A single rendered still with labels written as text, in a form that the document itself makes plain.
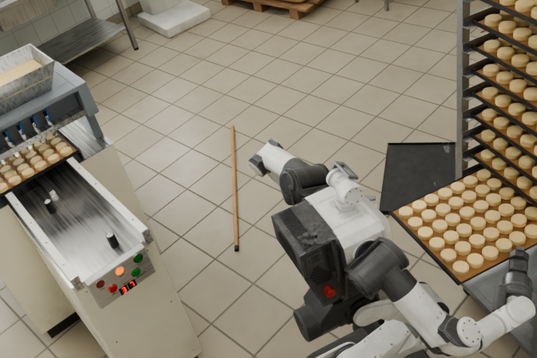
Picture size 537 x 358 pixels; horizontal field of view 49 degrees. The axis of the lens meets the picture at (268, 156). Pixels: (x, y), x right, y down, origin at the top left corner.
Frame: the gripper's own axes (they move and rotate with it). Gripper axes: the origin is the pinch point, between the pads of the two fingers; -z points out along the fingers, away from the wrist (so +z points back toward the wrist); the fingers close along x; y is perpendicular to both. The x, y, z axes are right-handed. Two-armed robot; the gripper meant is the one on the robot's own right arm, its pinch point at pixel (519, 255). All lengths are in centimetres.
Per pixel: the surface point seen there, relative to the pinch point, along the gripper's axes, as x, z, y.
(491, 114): 28.7, -36.6, 12.6
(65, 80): 42, -30, 189
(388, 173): -76, -118, 74
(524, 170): 17.7, -21.4, 0.6
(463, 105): 32, -37, 22
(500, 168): 9.8, -30.9, 8.4
